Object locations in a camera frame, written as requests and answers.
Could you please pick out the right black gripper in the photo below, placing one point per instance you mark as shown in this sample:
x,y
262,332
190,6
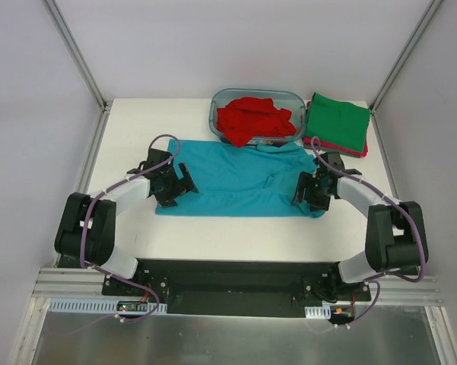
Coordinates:
x,y
312,191

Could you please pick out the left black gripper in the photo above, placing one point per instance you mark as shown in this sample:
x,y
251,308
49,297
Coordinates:
x,y
176,186

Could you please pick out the teal t shirt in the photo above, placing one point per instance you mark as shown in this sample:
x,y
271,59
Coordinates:
x,y
255,181

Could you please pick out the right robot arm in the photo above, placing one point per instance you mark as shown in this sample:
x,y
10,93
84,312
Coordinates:
x,y
395,241

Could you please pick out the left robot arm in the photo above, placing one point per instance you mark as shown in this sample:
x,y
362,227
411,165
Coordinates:
x,y
87,229

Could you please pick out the folded pink t shirt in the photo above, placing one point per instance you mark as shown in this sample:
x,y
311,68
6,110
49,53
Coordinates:
x,y
326,146

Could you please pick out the folded green t shirt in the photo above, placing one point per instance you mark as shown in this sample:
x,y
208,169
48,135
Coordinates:
x,y
337,122

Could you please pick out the clear blue plastic bin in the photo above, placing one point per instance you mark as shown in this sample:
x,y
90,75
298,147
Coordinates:
x,y
281,99

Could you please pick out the red t shirt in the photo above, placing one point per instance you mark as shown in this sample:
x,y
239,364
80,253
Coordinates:
x,y
245,118

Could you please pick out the right aluminium table rail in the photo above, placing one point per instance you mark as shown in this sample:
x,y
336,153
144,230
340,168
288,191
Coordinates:
x,y
385,157

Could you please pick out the aluminium table rail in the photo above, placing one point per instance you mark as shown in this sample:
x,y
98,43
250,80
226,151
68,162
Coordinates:
x,y
85,176
385,157

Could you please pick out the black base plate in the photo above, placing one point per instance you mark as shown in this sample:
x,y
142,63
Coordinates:
x,y
256,289

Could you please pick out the left aluminium table rail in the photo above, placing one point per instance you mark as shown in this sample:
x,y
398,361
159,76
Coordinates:
x,y
85,176

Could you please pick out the left aluminium frame post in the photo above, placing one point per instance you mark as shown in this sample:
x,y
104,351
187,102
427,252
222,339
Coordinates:
x,y
61,25

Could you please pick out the aluminium frame post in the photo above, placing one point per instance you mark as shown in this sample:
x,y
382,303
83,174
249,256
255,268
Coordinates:
x,y
61,25
417,34

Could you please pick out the right white cable duct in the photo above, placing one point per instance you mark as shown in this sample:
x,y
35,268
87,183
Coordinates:
x,y
318,312

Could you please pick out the white cable duct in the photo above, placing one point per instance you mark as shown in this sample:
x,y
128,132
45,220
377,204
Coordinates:
x,y
318,312
92,306

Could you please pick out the left white cable duct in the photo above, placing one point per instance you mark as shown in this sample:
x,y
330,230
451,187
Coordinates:
x,y
92,306

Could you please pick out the right aluminium frame post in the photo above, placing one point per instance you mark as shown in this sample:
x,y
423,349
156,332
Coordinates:
x,y
417,34

